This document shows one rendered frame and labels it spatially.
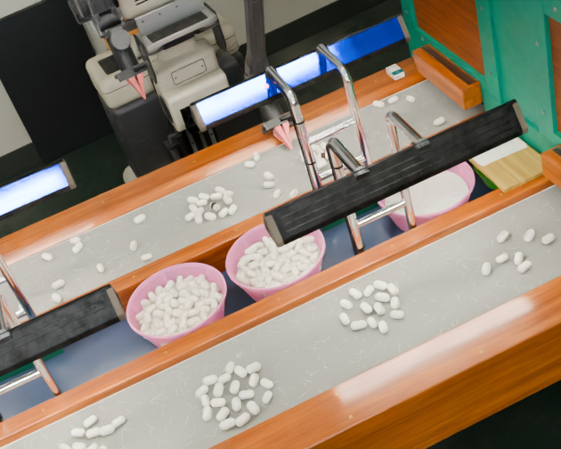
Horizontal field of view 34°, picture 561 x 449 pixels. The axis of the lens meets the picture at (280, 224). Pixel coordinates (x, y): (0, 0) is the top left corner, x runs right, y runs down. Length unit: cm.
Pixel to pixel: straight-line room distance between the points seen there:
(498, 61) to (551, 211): 44
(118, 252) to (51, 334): 74
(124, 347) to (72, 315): 53
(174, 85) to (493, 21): 117
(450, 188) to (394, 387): 70
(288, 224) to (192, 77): 131
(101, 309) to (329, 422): 53
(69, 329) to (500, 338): 91
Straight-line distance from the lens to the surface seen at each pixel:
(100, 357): 247
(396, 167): 202
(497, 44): 252
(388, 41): 254
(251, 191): 268
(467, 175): 253
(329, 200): 199
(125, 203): 280
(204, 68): 319
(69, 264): 271
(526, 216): 239
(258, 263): 243
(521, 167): 248
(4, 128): 465
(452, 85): 271
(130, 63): 276
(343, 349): 214
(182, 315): 236
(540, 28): 228
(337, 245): 251
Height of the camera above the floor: 229
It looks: 38 degrees down
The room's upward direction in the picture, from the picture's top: 18 degrees counter-clockwise
